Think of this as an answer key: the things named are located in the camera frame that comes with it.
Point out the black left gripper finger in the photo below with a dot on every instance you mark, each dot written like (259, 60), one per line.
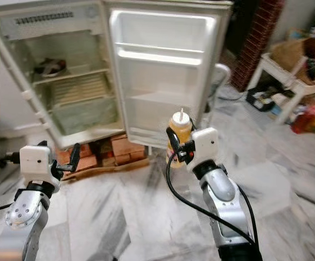
(75, 154)

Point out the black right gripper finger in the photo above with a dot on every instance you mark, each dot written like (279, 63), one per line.
(175, 142)

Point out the yellow mustard squeeze bottle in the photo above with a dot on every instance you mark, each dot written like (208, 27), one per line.
(182, 129)

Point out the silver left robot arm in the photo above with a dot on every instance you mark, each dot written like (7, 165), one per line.
(24, 215)

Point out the clear fridge shelf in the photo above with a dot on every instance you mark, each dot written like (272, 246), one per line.
(84, 73)

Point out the white fridge cabinet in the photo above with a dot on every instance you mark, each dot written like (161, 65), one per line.
(5, 22)

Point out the clear crisper drawer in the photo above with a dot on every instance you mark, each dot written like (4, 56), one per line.
(84, 117)

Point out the red brick stack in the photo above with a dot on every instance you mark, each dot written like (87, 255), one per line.
(125, 148)

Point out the red snack packet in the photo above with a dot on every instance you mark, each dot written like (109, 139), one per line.
(304, 119)

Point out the red brick pillar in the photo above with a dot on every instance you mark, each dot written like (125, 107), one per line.
(255, 43)

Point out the brown woven basket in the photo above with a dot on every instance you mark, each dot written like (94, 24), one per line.
(290, 54)

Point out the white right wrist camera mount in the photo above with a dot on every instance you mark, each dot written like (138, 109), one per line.
(205, 147)

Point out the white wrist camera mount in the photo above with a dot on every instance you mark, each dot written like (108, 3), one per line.
(205, 147)
(34, 163)

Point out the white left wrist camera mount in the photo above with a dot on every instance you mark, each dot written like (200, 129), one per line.
(34, 163)

